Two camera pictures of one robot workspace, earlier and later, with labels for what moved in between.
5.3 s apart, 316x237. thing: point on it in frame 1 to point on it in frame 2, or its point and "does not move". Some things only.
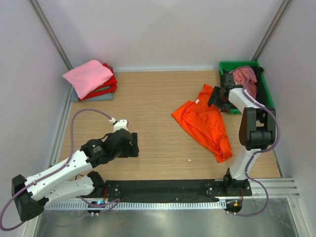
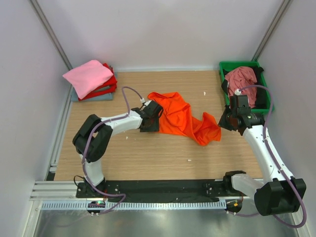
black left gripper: [132, 150] to [154, 128]
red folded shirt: [112, 83] does not move
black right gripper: [213, 96] to [222, 122]
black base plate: [176, 190] does not move
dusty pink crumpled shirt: [241, 75] does not move
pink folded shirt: [87, 77] does not move
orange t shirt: [205, 124] to [177, 118]
